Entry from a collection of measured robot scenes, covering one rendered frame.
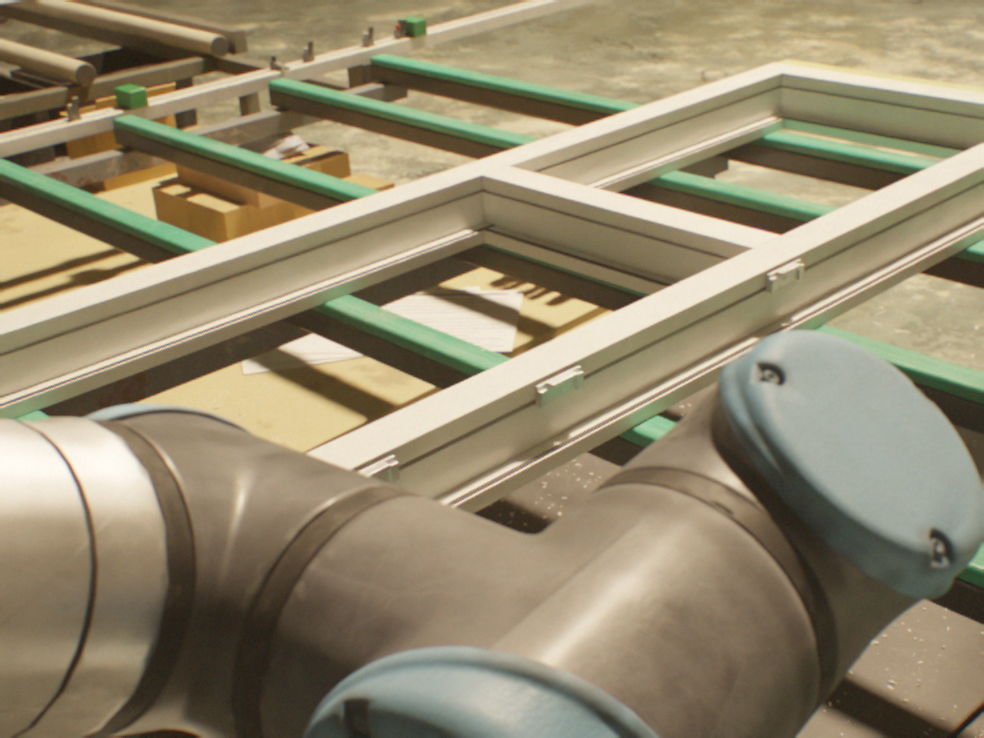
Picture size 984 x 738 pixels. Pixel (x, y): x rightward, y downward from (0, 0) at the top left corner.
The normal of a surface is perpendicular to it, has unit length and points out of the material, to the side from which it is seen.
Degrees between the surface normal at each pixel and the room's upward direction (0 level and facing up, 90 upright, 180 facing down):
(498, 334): 0
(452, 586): 17
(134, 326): 90
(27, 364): 90
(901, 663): 0
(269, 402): 0
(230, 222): 90
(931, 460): 37
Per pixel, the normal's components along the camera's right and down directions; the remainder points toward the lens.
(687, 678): 0.55, -0.41
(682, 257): -0.72, 0.33
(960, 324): -0.05, -0.90
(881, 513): 0.48, -0.61
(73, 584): 0.83, -0.07
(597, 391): 0.69, 0.28
